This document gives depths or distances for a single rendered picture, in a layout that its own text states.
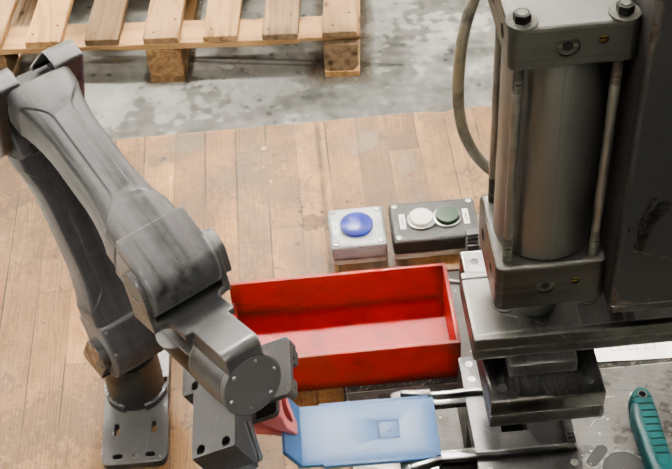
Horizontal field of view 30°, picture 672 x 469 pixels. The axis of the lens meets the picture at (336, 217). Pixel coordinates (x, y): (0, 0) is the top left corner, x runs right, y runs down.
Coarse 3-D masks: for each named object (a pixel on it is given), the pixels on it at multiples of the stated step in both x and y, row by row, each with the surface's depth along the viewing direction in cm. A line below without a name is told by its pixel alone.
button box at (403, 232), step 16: (400, 208) 155; (416, 208) 155; (432, 208) 154; (464, 208) 154; (400, 224) 153; (432, 224) 152; (464, 224) 152; (400, 240) 151; (416, 240) 151; (432, 240) 151; (448, 240) 151; (464, 240) 151; (400, 256) 153; (416, 256) 153
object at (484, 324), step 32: (480, 256) 120; (480, 288) 111; (480, 320) 109; (512, 320) 108; (544, 320) 108; (576, 320) 108; (608, 320) 109; (640, 320) 108; (480, 352) 108; (512, 352) 108; (544, 352) 109; (576, 352) 111; (512, 384) 109; (544, 384) 109; (576, 384) 108; (512, 416) 109; (544, 416) 109; (576, 416) 110
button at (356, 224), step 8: (344, 216) 154; (352, 216) 153; (360, 216) 153; (368, 216) 153; (344, 224) 152; (352, 224) 152; (360, 224) 152; (368, 224) 152; (344, 232) 152; (352, 232) 151; (360, 232) 151; (368, 232) 152
